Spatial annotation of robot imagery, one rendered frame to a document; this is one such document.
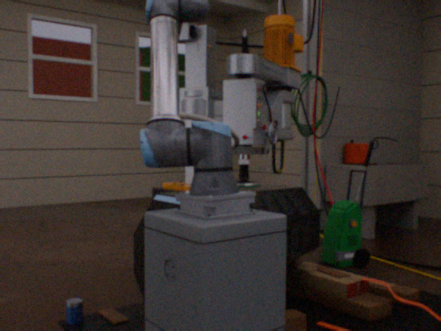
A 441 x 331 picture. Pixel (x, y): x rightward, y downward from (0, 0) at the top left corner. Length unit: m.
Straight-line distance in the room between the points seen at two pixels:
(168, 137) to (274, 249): 0.57
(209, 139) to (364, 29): 5.13
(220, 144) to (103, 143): 7.53
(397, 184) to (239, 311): 4.51
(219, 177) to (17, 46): 7.37
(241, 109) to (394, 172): 3.30
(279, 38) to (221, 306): 2.45
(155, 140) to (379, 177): 4.25
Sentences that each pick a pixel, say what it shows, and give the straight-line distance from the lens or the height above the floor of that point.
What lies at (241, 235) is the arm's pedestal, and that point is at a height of 0.80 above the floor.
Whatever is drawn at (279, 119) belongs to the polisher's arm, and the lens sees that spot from 3.38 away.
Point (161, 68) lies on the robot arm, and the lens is 1.85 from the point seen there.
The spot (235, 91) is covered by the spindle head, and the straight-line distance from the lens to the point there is 2.98.
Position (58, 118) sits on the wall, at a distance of 8.88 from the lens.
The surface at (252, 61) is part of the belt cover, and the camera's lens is 2.98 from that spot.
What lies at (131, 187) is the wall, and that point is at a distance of 9.47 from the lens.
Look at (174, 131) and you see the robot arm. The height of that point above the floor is 1.16.
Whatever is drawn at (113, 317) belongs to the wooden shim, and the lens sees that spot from 3.11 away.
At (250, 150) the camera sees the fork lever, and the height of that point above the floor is 1.07.
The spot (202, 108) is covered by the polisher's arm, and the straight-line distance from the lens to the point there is 3.68.
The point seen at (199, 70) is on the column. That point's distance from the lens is 3.79.
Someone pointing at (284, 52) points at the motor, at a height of 1.80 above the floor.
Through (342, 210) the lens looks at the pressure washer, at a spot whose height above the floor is 0.51.
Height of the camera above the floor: 1.12
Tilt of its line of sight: 3 degrees down
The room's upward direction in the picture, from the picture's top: straight up
